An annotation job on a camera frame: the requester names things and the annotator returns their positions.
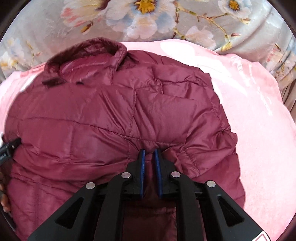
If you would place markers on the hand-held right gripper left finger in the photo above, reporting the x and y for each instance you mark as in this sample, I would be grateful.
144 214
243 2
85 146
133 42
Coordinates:
143 166

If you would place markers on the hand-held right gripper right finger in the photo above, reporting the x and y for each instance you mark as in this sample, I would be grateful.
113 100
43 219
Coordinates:
157 166

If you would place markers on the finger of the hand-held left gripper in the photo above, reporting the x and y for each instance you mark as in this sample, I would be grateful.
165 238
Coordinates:
14 142

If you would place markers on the maroon puffer jacket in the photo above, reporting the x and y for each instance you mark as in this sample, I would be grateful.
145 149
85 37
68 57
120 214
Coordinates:
111 111

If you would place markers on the person's left hand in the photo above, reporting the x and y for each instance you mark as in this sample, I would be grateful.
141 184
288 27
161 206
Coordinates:
3 199

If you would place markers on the pink fleece blanket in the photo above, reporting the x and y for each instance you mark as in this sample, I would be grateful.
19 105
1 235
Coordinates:
254 111

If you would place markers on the grey floral bedsheet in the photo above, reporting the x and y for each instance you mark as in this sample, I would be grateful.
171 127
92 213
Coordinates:
161 20

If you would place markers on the silver satin pleated cloth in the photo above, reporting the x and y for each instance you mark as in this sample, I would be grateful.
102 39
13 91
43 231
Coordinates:
289 95

